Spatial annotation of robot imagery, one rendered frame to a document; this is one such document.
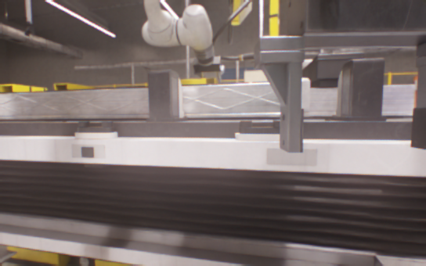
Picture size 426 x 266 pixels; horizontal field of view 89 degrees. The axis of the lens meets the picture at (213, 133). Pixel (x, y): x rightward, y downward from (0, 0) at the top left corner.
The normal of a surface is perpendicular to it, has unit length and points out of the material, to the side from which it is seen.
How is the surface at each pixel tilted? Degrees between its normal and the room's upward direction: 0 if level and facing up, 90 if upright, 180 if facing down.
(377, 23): 90
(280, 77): 90
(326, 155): 90
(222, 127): 90
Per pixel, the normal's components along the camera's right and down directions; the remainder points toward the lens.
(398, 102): -0.21, 0.08
